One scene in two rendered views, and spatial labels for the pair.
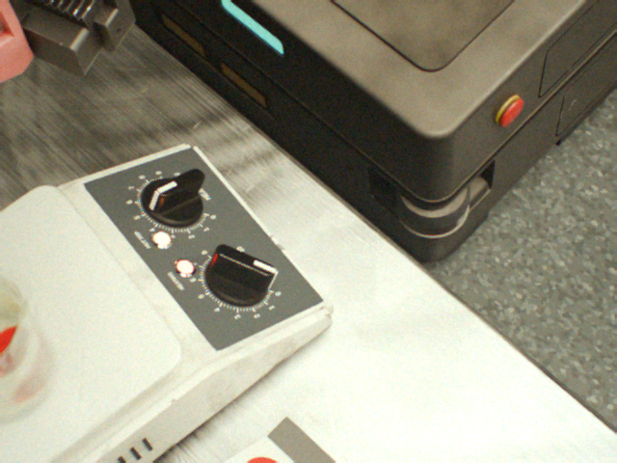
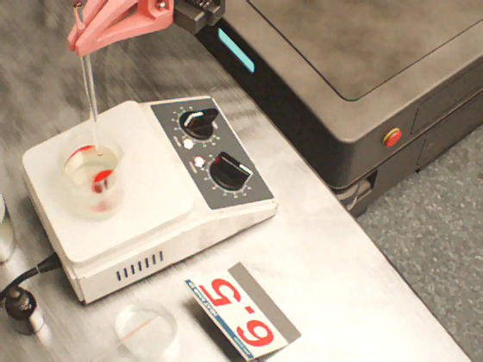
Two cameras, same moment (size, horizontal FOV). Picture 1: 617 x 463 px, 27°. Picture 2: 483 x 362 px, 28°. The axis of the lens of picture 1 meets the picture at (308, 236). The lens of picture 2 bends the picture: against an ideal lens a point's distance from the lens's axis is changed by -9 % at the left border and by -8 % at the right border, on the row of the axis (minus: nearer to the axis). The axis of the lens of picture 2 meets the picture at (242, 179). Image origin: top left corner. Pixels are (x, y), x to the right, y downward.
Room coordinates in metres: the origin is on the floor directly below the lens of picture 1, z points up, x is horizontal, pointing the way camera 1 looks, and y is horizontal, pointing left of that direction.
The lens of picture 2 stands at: (-0.18, 0.05, 1.59)
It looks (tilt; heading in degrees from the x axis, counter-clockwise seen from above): 62 degrees down; 356
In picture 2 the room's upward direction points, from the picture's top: 3 degrees clockwise
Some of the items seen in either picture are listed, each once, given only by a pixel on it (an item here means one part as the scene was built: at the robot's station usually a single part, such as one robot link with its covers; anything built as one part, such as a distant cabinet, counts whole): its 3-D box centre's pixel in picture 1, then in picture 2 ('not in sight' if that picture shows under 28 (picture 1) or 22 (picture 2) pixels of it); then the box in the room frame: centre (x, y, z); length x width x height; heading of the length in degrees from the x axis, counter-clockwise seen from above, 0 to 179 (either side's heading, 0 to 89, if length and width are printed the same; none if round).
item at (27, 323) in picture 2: not in sight; (21, 306); (0.13, 0.22, 0.79); 0.03 x 0.03 x 0.07
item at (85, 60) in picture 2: not in sight; (89, 85); (0.22, 0.14, 0.99); 0.01 x 0.01 x 0.20; 53
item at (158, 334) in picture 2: not in sight; (147, 331); (0.12, 0.11, 0.76); 0.06 x 0.06 x 0.02
